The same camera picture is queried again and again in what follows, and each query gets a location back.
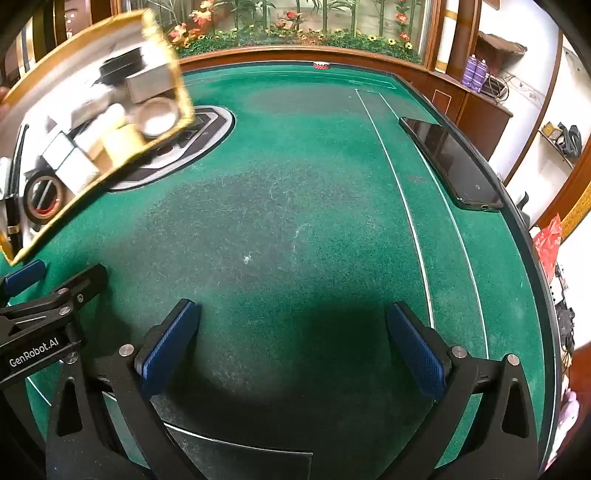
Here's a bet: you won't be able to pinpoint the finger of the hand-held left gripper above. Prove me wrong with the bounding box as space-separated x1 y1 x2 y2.
0 264 109 344
0 259 47 305

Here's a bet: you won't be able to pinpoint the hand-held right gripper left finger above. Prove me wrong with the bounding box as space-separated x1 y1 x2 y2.
45 298 204 480

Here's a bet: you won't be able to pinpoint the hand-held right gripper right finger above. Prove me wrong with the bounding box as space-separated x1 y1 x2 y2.
387 302 541 480

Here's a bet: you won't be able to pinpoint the black tape roll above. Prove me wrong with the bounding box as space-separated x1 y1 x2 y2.
22 170 66 228

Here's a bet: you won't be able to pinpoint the white plastic bottle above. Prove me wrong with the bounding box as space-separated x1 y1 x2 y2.
74 102 127 155

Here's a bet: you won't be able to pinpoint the gold storage box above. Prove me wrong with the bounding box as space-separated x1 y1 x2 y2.
0 8 195 267

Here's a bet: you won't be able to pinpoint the black stick gold ends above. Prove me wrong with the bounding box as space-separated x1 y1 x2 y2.
2 194 23 254
11 124 29 199

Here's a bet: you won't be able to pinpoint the white box yellow end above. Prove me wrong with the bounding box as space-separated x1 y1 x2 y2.
102 124 147 166

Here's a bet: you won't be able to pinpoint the red bag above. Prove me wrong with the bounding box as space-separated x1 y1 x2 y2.
533 213 564 282

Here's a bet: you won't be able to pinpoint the table centre control panel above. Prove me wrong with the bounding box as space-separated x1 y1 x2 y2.
108 105 235 191

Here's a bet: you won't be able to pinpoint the silver rectangular box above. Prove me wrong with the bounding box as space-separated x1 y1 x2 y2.
124 62 178 103

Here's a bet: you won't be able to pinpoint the black round container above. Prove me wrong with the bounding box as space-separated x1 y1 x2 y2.
99 50 145 86

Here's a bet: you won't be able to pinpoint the black bag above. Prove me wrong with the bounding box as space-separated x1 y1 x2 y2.
556 122 583 160

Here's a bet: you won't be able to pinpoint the artificial flower display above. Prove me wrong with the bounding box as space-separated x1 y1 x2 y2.
117 0 439 63

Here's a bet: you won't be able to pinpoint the tangled cables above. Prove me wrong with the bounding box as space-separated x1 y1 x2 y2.
485 74 511 103

